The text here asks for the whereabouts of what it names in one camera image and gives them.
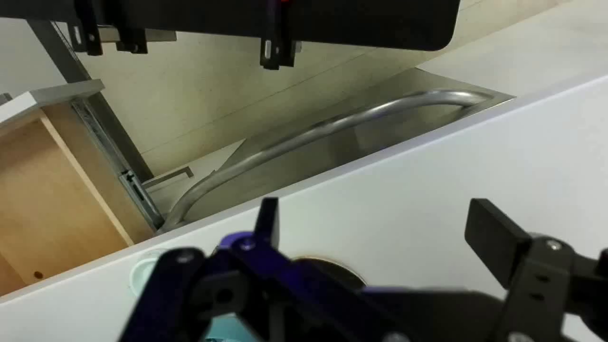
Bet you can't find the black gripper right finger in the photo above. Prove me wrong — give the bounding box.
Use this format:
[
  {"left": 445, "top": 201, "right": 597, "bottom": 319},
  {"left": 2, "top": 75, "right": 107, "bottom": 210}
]
[{"left": 464, "top": 197, "right": 608, "bottom": 342}]

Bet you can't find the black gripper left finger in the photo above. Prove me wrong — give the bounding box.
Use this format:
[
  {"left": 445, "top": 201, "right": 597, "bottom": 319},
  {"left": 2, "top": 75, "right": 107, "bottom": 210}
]
[{"left": 120, "top": 195, "right": 382, "bottom": 342}]

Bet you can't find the wooden drawer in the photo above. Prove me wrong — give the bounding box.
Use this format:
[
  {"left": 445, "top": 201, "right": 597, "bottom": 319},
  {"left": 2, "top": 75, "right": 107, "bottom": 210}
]
[{"left": 0, "top": 79, "right": 166, "bottom": 300}]

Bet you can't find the grey metal bar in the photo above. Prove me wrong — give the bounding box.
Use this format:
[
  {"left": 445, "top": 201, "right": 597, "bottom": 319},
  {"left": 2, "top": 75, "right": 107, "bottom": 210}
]
[{"left": 27, "top": 17, "right": 156, "bottom": 182}]

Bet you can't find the black flat panel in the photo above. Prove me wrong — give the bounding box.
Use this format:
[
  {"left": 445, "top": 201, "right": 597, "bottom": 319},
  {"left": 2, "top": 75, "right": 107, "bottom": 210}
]
[{"left": 0, "top": 0, "right": 462, "bottom": 72}]

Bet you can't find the metal drawer slide rail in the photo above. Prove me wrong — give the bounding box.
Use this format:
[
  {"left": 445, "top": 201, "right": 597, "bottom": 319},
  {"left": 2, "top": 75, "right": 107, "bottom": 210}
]
[{"left": 71, "top": 98, "right": 168, "bottom": 231}]

